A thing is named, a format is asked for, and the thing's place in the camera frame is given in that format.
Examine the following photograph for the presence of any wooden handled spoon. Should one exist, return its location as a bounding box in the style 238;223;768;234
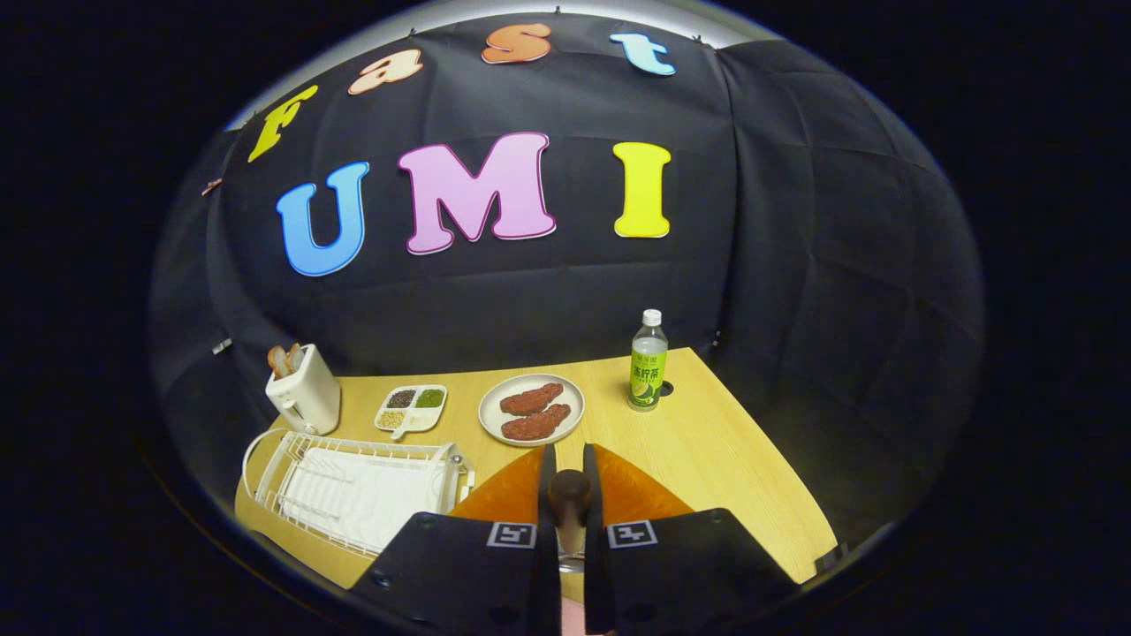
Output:
546;469;595;556

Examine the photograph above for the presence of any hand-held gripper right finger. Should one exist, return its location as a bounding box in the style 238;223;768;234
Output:
581;443;801;636

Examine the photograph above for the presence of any brown meat piece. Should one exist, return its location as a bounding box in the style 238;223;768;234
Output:
500;382;565;416
501;404;572;442

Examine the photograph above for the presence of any white divided seasoning dish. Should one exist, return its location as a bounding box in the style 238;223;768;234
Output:
374;384;448;441

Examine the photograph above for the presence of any white plate with meat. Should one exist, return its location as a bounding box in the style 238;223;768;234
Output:
478;374;586;448

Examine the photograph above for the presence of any black backdrop cloth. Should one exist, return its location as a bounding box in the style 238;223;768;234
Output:
146;9;986;553

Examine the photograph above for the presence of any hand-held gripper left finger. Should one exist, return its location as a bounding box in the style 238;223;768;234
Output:
349;443;559;636

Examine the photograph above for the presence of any white toaster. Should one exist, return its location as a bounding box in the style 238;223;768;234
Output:
265;344;341;435

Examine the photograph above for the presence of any green label drink bottle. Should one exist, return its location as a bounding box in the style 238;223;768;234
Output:
628;309;669;413

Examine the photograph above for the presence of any white wire dish rack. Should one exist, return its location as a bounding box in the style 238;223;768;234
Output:
241;428;475;559

